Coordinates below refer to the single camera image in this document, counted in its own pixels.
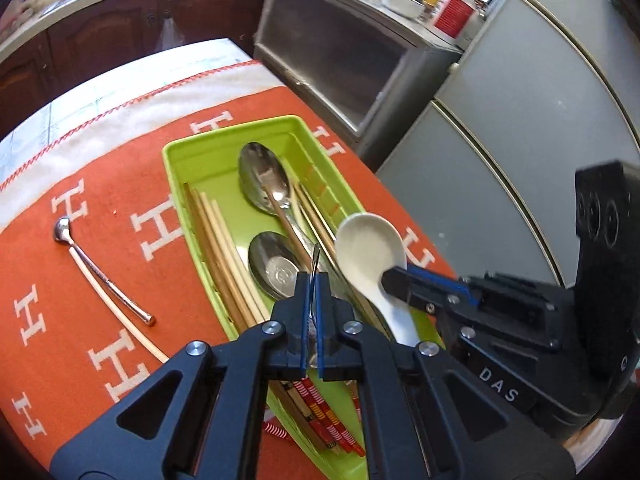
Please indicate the white ceramic spoon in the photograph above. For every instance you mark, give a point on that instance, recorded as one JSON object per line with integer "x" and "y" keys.
{"x": 367, "y": 245}

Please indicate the large long-handled steel spoon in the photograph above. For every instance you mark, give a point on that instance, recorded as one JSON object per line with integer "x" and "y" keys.
{"x": 265, "y": 184}

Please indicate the grey refrigerator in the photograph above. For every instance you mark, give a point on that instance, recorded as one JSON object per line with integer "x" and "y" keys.
{"x": 487, "y": 171}

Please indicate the steel fork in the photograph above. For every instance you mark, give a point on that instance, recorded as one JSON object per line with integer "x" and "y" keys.
{"x": 312, "y": 304}

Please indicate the red and white canister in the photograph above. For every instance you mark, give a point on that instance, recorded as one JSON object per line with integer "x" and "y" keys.
{"x": 450, "y": 16}

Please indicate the small wooden-handled spoon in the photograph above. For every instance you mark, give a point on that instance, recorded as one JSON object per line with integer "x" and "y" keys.
{"x": 62, "y": 233}

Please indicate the wooden chopstick red stripes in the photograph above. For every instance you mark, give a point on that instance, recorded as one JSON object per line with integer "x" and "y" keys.
{"x": 326, "y": 238}

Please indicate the wooden chopstick gold band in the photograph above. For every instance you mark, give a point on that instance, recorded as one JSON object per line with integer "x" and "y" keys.
{"x": 259, "y": 309}

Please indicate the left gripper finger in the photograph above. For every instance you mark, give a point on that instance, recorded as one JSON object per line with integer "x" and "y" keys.
{"x": 440, "y": 304}
{"x": 502, "y": 295}

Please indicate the orange H-pattern blanket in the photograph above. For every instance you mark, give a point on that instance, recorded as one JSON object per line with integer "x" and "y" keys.
{"x": 95, "y": 155}

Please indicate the black camera mount box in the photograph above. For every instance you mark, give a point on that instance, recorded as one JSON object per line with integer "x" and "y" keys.
{"x": 607, "y": 224}

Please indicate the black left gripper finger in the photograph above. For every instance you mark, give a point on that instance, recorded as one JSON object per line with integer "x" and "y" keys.
{"x": 424, "y": 415}
{"x": 199, "y": 416}

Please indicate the wooden chopstick black band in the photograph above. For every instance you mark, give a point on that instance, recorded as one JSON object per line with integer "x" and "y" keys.
{"x": 288, "y": 397}

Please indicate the green plastic utensil tray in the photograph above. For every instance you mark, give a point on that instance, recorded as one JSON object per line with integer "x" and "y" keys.
{"x": 209, "y": 163}

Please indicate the white bowl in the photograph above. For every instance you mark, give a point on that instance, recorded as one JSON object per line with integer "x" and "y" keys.
{"x": 410, "y": 9}

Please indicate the plain wooden chopstick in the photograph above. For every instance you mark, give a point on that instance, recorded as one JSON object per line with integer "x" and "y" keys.
{"x": 216, "y": 264}

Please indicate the steel tablespoon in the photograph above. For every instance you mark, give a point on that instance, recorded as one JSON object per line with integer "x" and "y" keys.
{"x": 273, "y": 264}

